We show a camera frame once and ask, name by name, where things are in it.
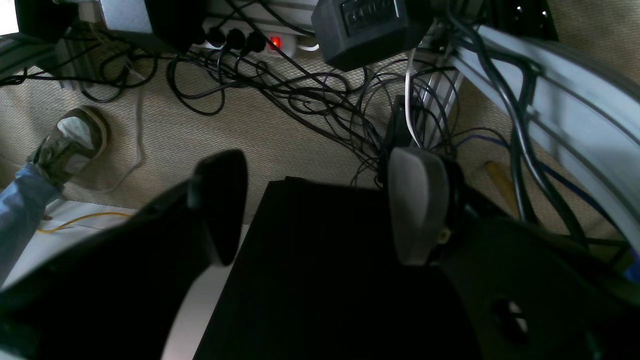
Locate white power strip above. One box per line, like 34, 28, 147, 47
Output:
190, 16, 320, 59

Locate tangled black cables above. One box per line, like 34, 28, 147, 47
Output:
0, 0, 501, 186

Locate grey sneaker shoe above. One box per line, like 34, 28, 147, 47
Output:
27, 105, 110, 188

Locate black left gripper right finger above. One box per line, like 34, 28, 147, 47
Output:
388, 146, 450, 266

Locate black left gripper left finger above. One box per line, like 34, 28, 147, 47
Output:
187, 149, 249, 266

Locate black box under table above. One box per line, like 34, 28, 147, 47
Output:
194, 177, 482, 360

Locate yellow thin cable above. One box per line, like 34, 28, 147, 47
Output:
37, 212, 132, 234

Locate black power adapter box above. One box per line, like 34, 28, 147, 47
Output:
311, 0, 434, 72

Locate blue jeans leg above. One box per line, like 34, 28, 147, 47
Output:
0, 162, 65, 285

